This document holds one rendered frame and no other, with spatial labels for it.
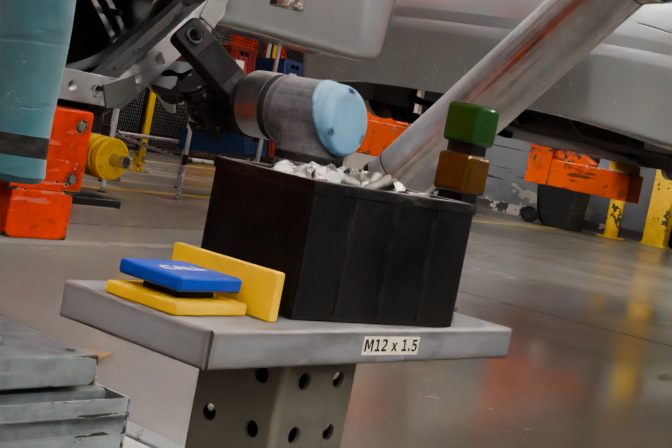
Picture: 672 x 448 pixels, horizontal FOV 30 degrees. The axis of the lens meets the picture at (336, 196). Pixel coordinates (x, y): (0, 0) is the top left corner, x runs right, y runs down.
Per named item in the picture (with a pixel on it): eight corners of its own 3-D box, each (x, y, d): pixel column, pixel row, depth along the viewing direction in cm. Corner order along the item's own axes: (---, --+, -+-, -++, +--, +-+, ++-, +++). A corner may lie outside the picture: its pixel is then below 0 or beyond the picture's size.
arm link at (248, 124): (246, 101, 162) (291, 57, 167) (220, 96, 165) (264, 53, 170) (270, 154, 167) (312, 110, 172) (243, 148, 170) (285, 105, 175)
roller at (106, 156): (8, 151, 189) (14, 113, 189) (137, 185, 171) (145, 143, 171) (-25, 146, 185) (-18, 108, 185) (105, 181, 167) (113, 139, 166)
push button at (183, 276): (178, 286, 104) (183, 259, 104) (239, 306, 99) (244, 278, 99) (114, 284, 98) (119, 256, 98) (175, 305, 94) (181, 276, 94)
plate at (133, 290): (177, 293, 104) (179, 281, 104) (246, 316, 99) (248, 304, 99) (103, 291, 98) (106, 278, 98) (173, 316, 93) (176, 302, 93)
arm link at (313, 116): (320, 158, 156) (336, 78, 155) (247, 142, 163) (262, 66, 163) (365, 166, 163) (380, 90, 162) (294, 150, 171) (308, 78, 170)
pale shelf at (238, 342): (373, 316, 134) (379, 288, 134) (508, 358, 124) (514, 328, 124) (56, 314, 101) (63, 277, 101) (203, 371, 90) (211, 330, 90)
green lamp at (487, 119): (461, 143, 130) (469, 105, 129) (494, 149, 127) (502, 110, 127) (440, 138, 126) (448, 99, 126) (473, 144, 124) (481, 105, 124)
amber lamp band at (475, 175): (452, 190, 130) (460, 152, 130) (484, 197, 127) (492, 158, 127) (430, 187, 127) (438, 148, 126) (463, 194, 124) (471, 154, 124)
